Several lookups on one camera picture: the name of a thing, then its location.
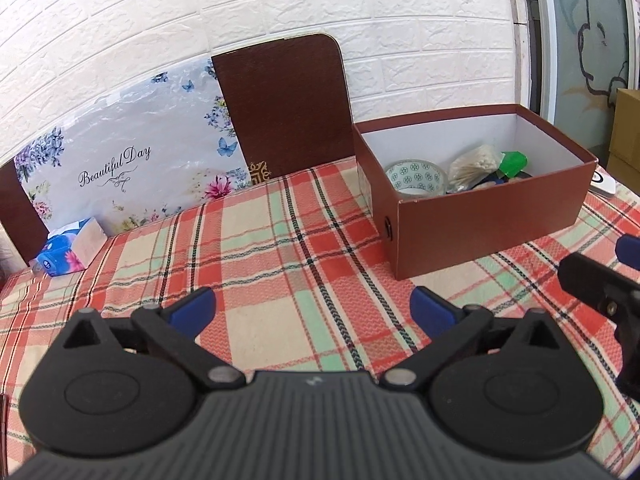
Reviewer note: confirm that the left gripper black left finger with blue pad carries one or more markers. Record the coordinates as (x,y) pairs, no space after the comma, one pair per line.
(116,386)

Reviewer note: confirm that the stacked brown cardboard boxes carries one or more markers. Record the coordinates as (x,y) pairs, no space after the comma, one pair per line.
(623,160)

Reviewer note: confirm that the green small packet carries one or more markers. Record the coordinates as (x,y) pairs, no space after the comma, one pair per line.
(512,162)

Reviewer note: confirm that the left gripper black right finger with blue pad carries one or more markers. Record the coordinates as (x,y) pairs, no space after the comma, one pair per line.
(513,388)

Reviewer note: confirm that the glass door with cartoon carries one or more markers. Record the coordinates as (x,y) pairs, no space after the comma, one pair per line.
(579,58)

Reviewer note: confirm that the black round tin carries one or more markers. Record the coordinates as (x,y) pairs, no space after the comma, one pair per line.
(496,178)

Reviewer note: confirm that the maroon open storage box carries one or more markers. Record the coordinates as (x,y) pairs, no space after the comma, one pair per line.
(422,234)

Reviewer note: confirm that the bag of cotton swabs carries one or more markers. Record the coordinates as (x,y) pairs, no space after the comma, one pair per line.
(471,167)

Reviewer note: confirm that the floral white headboard panel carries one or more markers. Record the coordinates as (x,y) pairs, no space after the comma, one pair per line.
(138,155)

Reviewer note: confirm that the blue tissue pack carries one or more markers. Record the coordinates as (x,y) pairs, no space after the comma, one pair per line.
(72,248)

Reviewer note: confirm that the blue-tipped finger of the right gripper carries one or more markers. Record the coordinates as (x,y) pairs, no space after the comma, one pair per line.
(601,288)

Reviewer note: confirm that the clear packing tape roll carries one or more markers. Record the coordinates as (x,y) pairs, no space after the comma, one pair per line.
(417,177)

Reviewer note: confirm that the maroon box lid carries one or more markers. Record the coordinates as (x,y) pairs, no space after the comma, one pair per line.
(288,103)

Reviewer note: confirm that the red plaid bed sheet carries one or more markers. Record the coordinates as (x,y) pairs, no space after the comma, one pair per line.
(302,283)

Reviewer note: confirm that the white card with black ring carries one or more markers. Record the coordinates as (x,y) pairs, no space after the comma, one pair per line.
(603,183)

